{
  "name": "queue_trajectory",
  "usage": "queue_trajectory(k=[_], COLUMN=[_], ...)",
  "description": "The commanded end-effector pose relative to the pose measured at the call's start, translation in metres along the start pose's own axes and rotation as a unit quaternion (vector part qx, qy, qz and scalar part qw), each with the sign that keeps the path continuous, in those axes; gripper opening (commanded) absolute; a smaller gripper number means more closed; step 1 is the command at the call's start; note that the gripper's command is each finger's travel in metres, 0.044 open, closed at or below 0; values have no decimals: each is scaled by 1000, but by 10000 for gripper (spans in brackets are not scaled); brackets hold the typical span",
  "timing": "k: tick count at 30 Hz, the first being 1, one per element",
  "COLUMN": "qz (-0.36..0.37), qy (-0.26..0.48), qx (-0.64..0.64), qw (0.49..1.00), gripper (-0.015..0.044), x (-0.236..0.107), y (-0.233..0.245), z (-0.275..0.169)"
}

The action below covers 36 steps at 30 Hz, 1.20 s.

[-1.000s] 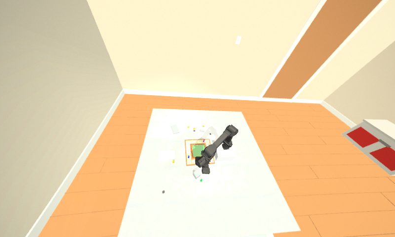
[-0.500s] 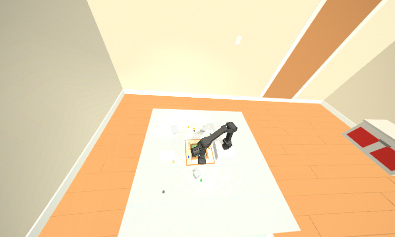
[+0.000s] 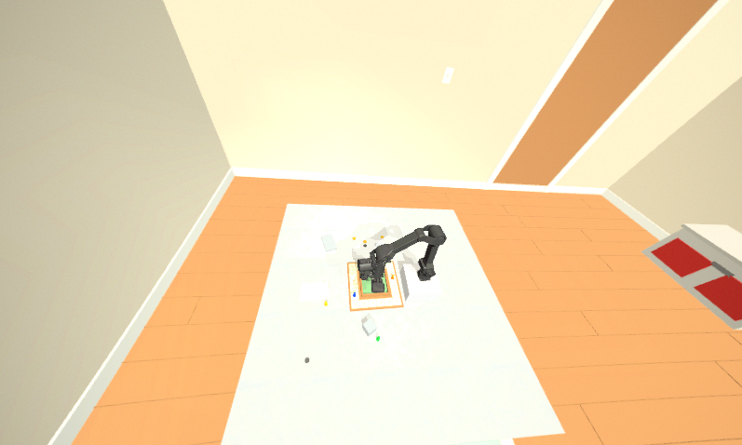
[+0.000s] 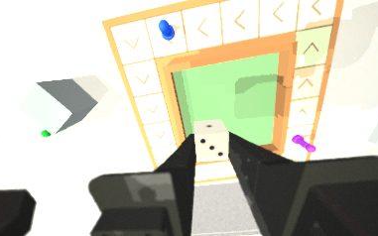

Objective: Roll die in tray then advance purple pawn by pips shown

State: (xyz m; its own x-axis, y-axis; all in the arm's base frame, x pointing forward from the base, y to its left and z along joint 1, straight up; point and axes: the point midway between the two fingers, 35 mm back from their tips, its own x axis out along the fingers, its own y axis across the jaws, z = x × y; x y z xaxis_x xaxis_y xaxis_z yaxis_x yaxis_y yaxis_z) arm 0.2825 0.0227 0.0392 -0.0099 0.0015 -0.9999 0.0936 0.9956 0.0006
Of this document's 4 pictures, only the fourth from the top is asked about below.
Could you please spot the blue game pawn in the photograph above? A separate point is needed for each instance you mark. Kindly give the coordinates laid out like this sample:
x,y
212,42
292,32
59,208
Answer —
x,y
167,31

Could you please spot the green game pawn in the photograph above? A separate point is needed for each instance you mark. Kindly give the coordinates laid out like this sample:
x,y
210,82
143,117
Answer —
x,y
46,134

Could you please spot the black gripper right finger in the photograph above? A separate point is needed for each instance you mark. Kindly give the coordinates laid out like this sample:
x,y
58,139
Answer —
x,y
275,186

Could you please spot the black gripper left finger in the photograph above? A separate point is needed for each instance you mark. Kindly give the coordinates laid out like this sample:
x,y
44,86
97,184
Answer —
x,y
171,185

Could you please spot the white die with black pips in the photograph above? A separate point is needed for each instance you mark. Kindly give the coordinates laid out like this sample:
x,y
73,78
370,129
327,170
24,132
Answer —
x,y
211,140

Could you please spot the purple game pawn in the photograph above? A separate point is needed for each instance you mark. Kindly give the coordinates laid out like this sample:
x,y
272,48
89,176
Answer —
x,y
299,140

